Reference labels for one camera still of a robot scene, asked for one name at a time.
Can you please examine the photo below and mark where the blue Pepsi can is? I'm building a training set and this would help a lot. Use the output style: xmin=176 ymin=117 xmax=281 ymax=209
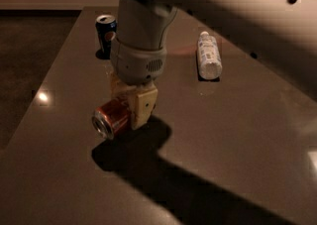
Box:
xmin=95 ymin=14 xmax=117 ymax=59

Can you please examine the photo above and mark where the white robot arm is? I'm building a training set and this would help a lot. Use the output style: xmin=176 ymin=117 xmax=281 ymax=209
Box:
xmin=111 ymin=0 xmax=317 ymax=97

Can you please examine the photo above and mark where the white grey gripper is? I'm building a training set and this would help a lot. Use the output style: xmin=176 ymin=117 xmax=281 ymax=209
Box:
xmin=110 ymin=31 xmax=167 ymax=130

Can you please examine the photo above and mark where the clear plastic water bottle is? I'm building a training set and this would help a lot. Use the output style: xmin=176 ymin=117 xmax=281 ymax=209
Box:
xmin=197 ymin=31 xmax=222 ymax=80

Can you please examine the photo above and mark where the red Coca-Cola can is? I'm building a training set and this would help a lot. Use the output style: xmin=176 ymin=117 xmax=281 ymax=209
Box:
xmin=92 ymin=98 xmax=131 ymax=140

